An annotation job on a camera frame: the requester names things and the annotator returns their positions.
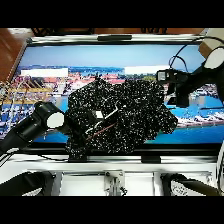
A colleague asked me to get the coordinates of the black cable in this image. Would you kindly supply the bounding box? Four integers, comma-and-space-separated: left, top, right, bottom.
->
167, 35, 224, 73

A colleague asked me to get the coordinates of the black white-speckled shirt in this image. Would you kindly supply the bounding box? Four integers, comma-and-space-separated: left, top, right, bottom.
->
64, 77, 179, 158

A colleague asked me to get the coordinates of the cardboard box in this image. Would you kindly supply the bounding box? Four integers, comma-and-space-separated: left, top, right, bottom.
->
198, 28, 224, 58

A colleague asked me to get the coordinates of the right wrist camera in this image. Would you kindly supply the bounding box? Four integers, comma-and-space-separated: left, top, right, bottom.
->
155, 68, 190, 85

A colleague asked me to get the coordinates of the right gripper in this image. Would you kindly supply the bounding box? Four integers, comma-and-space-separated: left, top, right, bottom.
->
166, 81, 193, 109

